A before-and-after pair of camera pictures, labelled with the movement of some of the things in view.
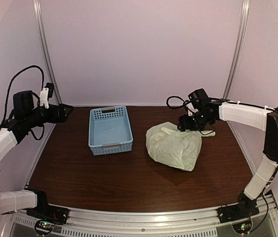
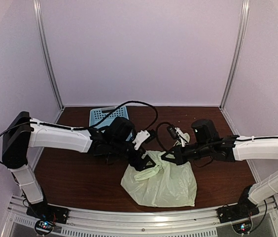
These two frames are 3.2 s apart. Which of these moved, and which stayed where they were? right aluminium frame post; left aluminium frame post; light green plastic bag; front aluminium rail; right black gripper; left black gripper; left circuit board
Moved: right black gripper; light green plastic bag; left black gripper
Stayed: right aluminium frame post; front aluminium rail; left aluminium frame post; left circuit board
